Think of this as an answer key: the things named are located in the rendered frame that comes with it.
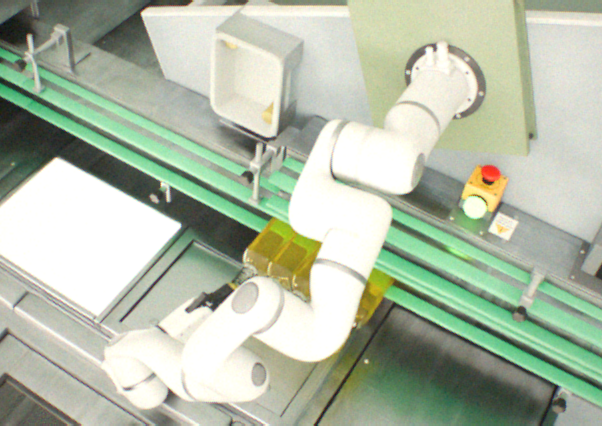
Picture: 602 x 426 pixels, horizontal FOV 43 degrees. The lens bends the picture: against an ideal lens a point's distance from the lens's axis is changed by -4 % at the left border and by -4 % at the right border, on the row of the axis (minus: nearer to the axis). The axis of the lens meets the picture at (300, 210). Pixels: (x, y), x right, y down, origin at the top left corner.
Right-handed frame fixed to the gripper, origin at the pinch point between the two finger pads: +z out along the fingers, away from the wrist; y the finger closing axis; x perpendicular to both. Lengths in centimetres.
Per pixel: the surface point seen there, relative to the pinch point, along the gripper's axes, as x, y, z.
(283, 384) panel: -17.3, -12.8, 1.1
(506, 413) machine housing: -54, -16, 33
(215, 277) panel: 12.6, -12.8, 8.5
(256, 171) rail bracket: 11.9, 15.0, 18.8
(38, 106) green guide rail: 78, -3, 4
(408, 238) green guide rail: -19.6, 13.5, 30.4
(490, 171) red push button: -24, 25, 47
